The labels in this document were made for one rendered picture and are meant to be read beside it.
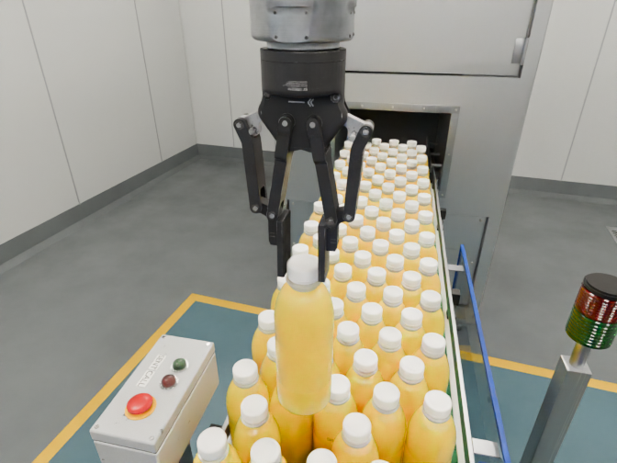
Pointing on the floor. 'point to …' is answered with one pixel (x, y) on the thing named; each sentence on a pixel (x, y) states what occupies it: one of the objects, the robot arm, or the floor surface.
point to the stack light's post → (556, 412)
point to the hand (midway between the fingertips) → (303, 247)
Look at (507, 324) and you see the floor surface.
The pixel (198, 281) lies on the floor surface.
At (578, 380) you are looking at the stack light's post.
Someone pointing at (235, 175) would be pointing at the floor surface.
